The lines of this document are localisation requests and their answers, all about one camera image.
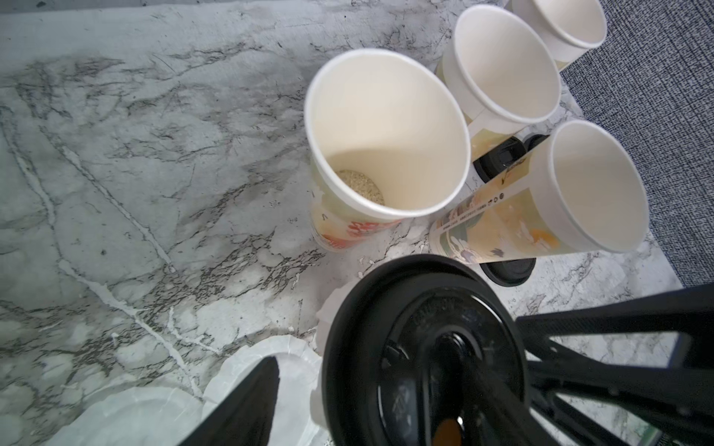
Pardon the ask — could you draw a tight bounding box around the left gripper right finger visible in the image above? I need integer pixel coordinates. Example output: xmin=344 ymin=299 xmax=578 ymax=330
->
xmin=462 ymin=358 xmax=558 ymax=445

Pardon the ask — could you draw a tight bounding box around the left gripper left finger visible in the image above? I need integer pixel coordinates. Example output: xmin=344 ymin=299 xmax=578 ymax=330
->
xmin=180 ymin=357 xmax=280 ymax=446

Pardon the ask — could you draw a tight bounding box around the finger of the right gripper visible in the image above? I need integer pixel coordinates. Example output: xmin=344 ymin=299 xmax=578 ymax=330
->
xmin=515 ymin=284 xmax=713 ymax=368
xmin=527 ymin=361 xmax=713 ymax=445

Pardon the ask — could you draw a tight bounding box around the white leak-proof paper disc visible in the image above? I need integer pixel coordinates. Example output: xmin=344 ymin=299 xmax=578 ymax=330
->
xmin=202 ymin=336 xmax=332 ymax=445
xmin=48 ymin=387 xmax=203 ymax=445

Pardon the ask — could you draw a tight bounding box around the red white paper cup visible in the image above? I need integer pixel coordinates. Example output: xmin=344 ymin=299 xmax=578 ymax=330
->
xmin=304 ymin=48 xmax=470 ymax=252

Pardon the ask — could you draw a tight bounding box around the black cup lid middle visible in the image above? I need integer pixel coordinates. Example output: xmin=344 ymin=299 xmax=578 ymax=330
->
xmin=480 ymin=258 xmax=537 ymax=287

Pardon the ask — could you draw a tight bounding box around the cream paper cup front right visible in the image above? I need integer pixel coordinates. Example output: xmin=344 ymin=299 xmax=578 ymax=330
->
xmin=429 ymin=120 xmax=649 ymax=264

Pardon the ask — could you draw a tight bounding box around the cream paper cup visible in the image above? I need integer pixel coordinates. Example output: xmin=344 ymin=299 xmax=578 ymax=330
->
xmin=506 ymin=0 xmax=607 ymax=72
xmin=429 ymin=120 xmax=649 ymax=264
xmin=435 ymin=5 xmax=561 ymax=161

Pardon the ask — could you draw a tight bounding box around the black cup lid back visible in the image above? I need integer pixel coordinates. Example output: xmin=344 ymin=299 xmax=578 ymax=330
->
xmin=473 ymin=135 xmax=549 ymax=183

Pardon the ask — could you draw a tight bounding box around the cream paper cup back middle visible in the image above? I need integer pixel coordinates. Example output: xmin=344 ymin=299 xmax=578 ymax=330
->
xmin=435 ymin=5 xmax=561 ymax=161

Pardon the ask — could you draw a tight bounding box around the cream paper cup back right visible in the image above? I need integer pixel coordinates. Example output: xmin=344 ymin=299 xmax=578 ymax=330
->
xmin=506 ymin=0 xmax=607 ymax=72

